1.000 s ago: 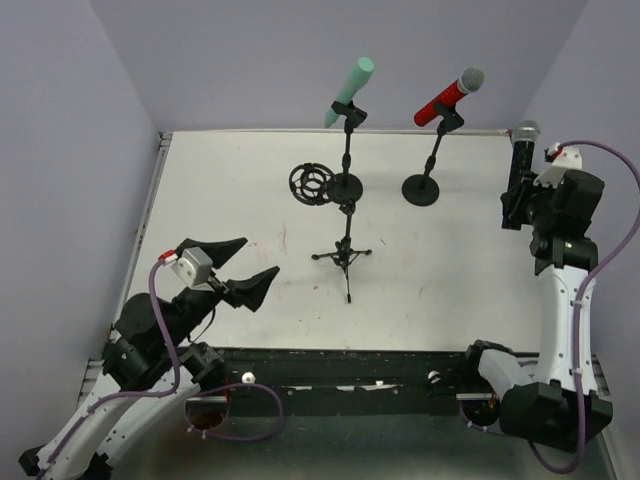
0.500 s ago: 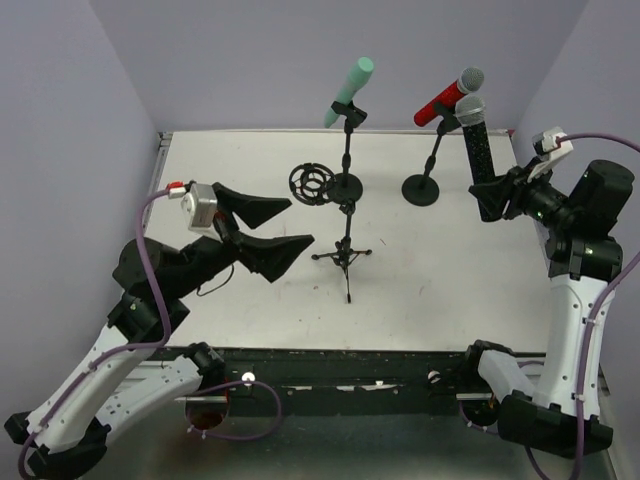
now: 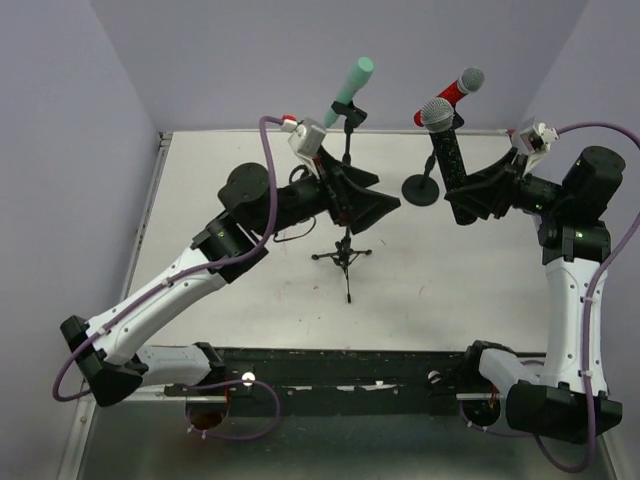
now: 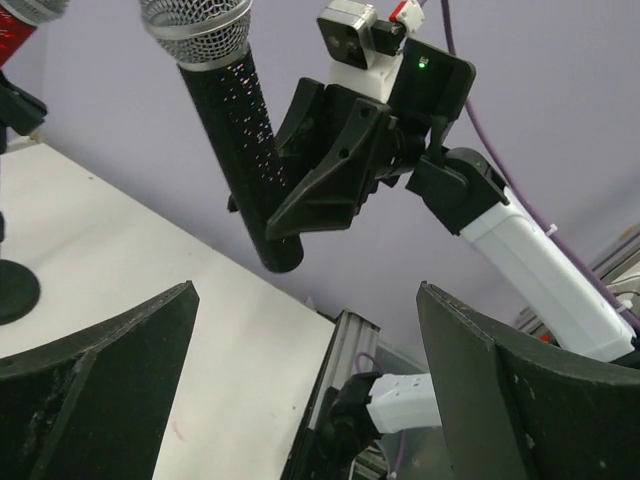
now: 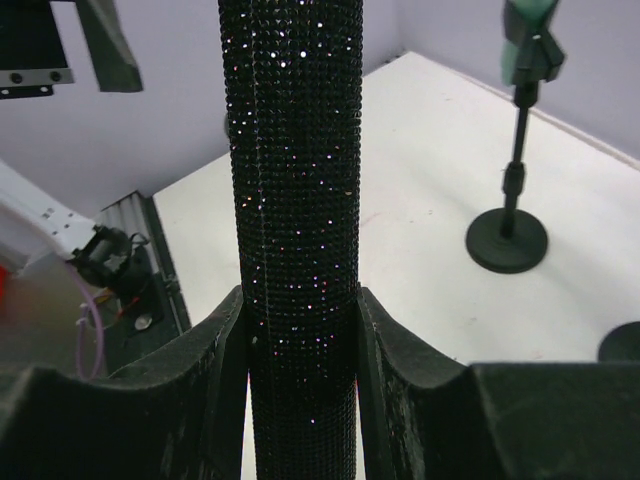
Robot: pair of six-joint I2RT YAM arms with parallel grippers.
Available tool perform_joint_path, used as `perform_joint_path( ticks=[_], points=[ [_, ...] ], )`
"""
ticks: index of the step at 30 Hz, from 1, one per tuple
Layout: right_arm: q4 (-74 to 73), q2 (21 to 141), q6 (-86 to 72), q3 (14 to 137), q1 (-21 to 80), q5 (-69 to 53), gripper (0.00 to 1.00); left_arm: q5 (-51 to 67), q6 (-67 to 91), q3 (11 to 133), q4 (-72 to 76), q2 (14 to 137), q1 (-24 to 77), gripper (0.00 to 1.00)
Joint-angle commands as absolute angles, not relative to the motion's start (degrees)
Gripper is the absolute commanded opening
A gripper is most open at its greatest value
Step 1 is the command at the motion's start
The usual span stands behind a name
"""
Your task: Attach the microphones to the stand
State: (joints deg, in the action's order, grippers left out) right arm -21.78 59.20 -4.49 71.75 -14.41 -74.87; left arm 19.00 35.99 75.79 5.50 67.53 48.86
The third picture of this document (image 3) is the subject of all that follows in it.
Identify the short black round-base mic stand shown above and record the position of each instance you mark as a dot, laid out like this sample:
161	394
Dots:
353	118

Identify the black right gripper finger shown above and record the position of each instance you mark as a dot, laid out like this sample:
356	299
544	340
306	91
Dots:
478	201
492	173

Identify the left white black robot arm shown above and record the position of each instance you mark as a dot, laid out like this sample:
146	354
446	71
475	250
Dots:
112	350

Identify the aluminium frame rail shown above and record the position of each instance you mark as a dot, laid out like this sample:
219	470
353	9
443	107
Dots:
114	390

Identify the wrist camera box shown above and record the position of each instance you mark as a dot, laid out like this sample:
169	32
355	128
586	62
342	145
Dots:
533	139
305	137

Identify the mint green microphone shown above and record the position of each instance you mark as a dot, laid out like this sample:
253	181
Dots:
357	77

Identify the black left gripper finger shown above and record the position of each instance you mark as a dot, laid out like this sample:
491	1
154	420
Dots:
365	207
328	169

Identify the black front mounting rail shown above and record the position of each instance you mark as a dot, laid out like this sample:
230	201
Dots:
305	382

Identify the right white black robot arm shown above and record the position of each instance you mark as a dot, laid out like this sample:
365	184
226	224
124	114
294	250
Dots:
569	399

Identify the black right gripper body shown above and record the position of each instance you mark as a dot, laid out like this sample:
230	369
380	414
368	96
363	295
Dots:
505	186

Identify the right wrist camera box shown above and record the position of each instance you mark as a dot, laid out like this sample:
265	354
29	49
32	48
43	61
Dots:
533	139

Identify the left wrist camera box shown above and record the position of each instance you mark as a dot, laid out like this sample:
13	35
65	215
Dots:
305	137

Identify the black microphone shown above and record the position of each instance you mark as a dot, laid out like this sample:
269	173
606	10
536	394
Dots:
448	155

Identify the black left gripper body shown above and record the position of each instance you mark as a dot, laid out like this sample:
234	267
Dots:
338	195

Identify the tall black tripod mic stand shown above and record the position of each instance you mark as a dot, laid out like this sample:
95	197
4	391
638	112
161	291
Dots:
343	255

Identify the red glitter microphone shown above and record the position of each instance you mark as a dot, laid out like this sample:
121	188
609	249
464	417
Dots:
470	81

